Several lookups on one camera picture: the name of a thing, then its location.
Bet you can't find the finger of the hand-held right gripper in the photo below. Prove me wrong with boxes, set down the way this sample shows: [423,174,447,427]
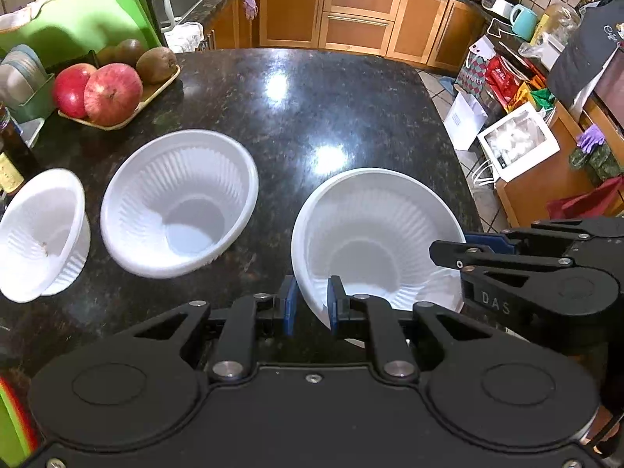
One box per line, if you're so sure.
[465,217,624,257]
[429,240,573,321]

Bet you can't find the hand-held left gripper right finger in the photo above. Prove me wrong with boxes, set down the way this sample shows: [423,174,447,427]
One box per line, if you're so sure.
[328,275,493,383]

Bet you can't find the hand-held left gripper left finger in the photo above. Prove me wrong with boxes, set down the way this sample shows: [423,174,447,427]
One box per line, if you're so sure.
[131,275,300,383]

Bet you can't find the white ribbed plastic bowl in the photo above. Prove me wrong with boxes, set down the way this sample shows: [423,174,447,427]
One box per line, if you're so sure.
[100,129,259,278]
[291,167,466,347]

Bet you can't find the white ribbed bowl with specks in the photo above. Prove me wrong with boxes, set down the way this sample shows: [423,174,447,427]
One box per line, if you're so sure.
[0,168,92,303]

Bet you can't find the stack of grey plates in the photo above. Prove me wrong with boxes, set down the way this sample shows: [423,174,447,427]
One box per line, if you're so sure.
[0,44,50,108]

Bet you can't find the red cloth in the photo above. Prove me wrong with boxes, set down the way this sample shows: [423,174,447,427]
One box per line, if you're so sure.
[546,175,624,222]

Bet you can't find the white box with window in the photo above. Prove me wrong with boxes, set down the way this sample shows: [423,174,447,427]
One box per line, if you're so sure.
[477,102,561,183]

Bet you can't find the white paper bag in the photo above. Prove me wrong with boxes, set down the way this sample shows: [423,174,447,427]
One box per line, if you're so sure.
[443,92,488,151]

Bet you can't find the camouflage cloth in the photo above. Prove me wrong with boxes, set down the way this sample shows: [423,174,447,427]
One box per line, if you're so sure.
[568,144,624,186]

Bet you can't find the purple glove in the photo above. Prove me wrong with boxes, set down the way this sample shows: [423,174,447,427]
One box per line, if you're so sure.
[576,124,606,153]

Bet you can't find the red packets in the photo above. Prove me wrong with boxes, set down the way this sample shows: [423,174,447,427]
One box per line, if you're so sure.
[485,56,532,108]

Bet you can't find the patterned gift bag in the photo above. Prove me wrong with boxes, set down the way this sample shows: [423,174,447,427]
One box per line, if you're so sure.
[456,36,498,96]

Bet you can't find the black apron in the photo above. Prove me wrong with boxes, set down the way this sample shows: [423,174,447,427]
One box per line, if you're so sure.
[546,0,624,108]

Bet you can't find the teal mug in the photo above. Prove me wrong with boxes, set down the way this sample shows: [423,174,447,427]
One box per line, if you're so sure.
[509,4,539,42]

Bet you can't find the clear plastic bag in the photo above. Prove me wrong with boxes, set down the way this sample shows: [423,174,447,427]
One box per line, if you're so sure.
[531,2,583,59]

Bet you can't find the yellow fruit tray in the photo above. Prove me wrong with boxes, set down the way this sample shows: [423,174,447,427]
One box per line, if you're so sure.
[57,64,181,131]

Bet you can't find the wooden base cabinets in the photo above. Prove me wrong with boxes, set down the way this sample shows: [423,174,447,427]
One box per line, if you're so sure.
[258,0,488,71]

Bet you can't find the dark red apple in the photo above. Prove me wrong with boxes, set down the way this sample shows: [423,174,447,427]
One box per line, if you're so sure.
[53,63,97,119]

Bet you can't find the dark sauce jar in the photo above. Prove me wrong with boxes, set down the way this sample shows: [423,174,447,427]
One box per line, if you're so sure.
[0,105,40,195]

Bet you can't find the white faucet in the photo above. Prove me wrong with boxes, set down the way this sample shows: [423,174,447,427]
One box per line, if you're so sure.
[150,0,176,34]

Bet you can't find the green dish rack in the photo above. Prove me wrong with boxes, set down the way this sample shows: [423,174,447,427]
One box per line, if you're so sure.
[5,73,57,122]

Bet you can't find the green cutting board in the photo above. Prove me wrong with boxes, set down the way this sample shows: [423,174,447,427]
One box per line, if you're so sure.
[0,0,163,62]

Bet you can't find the beige cloth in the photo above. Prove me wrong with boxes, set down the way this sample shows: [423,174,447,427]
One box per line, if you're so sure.
[0,0,81,32]

